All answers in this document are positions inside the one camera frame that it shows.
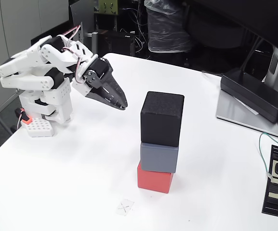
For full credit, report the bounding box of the silver monitor stand neck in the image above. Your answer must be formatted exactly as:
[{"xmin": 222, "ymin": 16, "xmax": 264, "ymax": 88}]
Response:
[{"xmin": 261, "ymin": 45, "xmax": 278, "ymax": 92}]

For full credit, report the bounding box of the plastic-wrapped black bin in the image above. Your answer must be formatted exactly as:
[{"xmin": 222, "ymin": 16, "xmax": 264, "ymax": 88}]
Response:
[{"xmin": 144, "ymin": 0, "xmax": 194, "ymax": 53}]

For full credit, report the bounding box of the green thin cable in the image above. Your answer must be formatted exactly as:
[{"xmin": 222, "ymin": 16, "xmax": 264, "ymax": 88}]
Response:
[{"xmin": 259, "ymin": 132, "xmax": 278, "ymax": 179}]

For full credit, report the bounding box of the orange connector clip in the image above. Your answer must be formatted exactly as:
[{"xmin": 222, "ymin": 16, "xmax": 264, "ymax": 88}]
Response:
[{"xmin": 14, "ymin": 108, "xmax": 32, "ymax": 125}]

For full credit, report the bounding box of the white paper sheet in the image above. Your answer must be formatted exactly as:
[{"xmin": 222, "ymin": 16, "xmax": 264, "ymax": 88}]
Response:
[{"xmin": 234, "ymin": 95, "xmax": 259, "ymax": 116}]

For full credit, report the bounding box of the white perforated clamp block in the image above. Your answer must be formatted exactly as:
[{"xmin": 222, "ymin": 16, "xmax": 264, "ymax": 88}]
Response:
[{"xmin": 24, "ymin": 117, "xmax": 55, "ymax": 138}]

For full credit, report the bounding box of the silver monitor stand base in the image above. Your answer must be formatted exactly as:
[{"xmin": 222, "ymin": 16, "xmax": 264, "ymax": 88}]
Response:
[{"xmin": 215, "ymin": 90, "xmax": 278, "ymax": 142}]

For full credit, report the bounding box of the black power strip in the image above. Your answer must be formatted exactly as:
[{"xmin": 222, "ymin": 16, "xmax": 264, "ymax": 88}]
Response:
[{"xmin": 261, "ymin": 144, "xmax": 278, "ymax": 218}]

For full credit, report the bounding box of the black monitor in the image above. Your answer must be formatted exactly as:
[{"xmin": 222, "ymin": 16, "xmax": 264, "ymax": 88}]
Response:
[{"xmin": 186, "ymin": 0, "xmax": 278, "ymax": 58}]

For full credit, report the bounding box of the grey cube block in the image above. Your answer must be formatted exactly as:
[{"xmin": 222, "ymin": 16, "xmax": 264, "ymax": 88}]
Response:
[{"xmin": 140, "ymin": 141, "xmax": 179, "ymax": 173}]

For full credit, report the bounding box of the red cube block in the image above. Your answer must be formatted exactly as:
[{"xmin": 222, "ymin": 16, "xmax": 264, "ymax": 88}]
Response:
[{"xmin": 137, "ymin": 161, "xmax": 174, "ymax": 194}]

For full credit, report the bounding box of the red white servo cable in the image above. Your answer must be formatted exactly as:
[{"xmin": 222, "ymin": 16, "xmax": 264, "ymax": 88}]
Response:
[{"xmin": 61, "ymin": 25, "xmax": 99, "ymax": 84}]

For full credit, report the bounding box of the green metal panel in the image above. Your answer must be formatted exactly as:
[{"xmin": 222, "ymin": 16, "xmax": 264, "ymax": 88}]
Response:
[{"xmin": 98, "ymin": 0, "xmax": 118, "ymax": 15}]

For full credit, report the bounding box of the black power adapter brick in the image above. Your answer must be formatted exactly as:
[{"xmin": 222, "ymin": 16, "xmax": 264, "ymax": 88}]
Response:
[{"xmin": 220, "ymin": 68, "xmax": 278, "ymax": 124}]

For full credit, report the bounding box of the black computer tower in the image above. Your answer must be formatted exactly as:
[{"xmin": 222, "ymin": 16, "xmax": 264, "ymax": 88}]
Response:
[{"xmin": 97, "ymin": 29, "xmax": 136, "ymax": 56}]

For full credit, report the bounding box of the black cube block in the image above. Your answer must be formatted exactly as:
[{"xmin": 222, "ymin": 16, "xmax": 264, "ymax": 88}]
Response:
[{"xmin": 140, "ymin": 90, "xmax": 185, "ymax": 147}]

